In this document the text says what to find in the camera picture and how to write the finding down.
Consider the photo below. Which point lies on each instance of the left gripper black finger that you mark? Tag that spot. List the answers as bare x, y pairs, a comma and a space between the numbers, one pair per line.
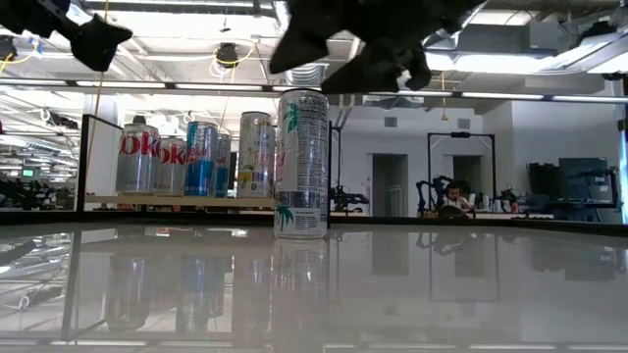
98, 44

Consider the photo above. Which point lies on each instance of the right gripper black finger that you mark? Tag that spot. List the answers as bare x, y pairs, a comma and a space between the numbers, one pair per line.
368, 71
304, 44

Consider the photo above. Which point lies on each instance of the clear bottle edge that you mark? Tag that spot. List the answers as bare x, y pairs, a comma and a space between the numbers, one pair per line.
301, 166

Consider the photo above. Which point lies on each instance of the silver red Diet Coke can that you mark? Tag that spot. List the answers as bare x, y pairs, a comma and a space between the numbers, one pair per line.
172, 171
137, 166

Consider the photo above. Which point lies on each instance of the blue silver Red Bull can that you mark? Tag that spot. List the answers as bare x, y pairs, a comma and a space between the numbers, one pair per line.
223, 171
201, 166

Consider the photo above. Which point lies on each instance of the black background robot arm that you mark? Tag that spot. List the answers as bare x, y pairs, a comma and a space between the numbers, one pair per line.
434, 191
348, 200

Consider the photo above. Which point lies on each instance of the wooden shelf board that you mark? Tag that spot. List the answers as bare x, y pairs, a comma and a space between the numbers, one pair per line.
196, 201

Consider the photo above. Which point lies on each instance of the long ceiling light bar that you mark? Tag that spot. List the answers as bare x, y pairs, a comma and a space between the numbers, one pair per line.
147, 85
515, 96

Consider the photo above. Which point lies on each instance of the person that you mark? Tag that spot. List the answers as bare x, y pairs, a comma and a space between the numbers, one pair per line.
456, 196

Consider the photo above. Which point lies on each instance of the small dark monitor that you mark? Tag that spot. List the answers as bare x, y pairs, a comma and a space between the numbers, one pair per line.
542, 179

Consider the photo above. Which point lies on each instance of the black ceiling device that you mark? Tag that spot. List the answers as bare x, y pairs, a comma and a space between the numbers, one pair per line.
598, 30

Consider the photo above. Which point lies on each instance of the large dark monitor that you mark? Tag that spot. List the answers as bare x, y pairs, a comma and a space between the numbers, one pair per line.
584, 176

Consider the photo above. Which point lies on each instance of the blue lit screen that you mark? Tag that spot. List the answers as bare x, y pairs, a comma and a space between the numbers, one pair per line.
624, 181

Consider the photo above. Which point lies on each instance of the grey wall vent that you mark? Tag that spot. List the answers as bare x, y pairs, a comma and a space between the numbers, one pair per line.
463, 123
390, 122

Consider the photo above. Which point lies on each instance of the silver air duct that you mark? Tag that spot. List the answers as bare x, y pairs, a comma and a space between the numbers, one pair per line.
458, 27

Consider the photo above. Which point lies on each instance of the black overhead camera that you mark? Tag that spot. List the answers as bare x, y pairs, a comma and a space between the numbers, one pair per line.
227, 55

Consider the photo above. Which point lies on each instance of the black rectangular frame stand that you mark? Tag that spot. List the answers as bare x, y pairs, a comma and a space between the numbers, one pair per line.
461, 134

